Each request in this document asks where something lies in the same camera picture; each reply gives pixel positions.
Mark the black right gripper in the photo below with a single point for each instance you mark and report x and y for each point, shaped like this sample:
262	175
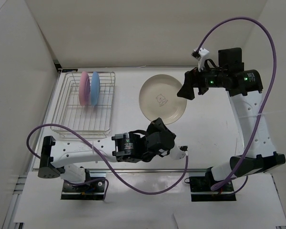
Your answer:
192	78

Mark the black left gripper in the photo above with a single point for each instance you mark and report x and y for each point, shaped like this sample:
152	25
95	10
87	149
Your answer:
157	124

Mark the cream plate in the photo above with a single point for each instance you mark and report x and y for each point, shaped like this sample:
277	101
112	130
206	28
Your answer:
158	99

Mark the blue plate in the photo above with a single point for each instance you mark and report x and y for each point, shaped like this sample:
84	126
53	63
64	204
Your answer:
95	89

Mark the pink plate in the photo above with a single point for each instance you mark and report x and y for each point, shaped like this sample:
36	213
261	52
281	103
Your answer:
84	89

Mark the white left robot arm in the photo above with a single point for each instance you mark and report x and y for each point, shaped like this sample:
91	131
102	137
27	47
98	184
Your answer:
60	158

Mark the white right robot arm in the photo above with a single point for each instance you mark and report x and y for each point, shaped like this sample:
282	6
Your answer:
244	89

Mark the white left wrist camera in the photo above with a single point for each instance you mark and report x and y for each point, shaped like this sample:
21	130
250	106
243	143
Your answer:
178	152

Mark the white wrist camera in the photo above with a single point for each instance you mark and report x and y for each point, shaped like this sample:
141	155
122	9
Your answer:
200	55
178	152

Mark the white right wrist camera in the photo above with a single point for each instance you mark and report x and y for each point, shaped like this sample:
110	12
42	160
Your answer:
200	55

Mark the metal wire dish rack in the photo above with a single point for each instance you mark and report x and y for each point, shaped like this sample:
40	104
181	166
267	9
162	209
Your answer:
90	121

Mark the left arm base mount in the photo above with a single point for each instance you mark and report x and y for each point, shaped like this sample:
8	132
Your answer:
96	189

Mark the aluminium table edge rail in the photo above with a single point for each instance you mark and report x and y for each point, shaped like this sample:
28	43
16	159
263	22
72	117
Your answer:
50	108

